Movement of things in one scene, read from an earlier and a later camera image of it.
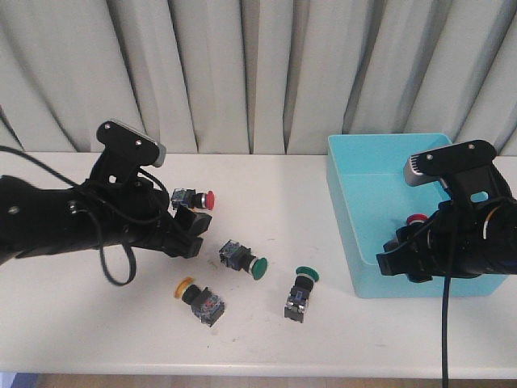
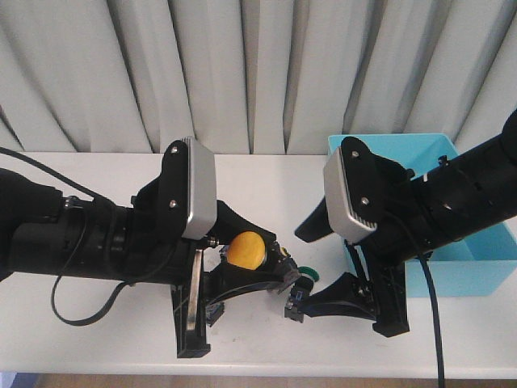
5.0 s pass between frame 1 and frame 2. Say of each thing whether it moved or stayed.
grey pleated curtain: stayed
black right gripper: moved
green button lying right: stayed
